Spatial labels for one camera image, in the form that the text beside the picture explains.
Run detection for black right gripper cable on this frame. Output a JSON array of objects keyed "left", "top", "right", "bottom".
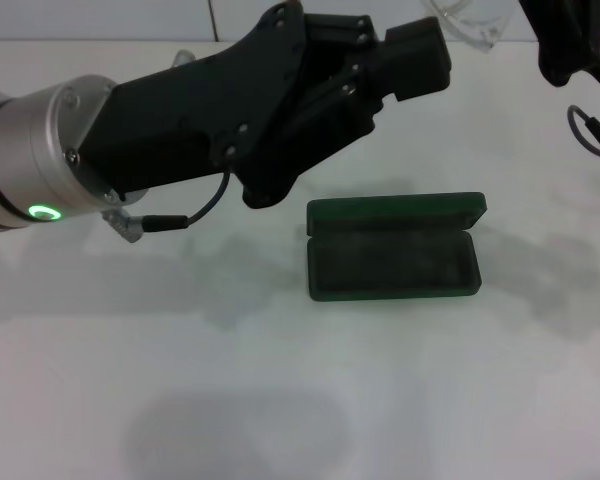
[{"left": 566, "top": 103, "right": 600, "bottom": 182}]

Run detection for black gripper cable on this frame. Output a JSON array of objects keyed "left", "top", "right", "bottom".
[
  {"left": 100, "top": 171, "right": 232, "bottom": 245},
  {"left": 566, "top": 103, "right": 600, "bottom": 182}
]

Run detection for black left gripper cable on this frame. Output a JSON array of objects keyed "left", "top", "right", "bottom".
[{"left": 100, "top": 171, "right": 232, "bottom": 245}]

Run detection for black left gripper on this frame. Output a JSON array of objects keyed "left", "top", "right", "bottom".
[{"left": 77, "top": 2, "right": 311, "bottom": 210}]

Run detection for green glasses case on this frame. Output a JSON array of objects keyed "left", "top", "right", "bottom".
[{"left": 304, "top": 191, "right": 487, "bottom": 303}]

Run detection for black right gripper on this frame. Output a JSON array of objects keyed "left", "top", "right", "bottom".
[{"left": 276, "top": 0, "right": 600, "bottom": 167}]

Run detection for clear plastic glasses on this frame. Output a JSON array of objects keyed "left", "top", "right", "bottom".
[{"left": 421, "top": 0, "right": 512, "bottom": 54}]

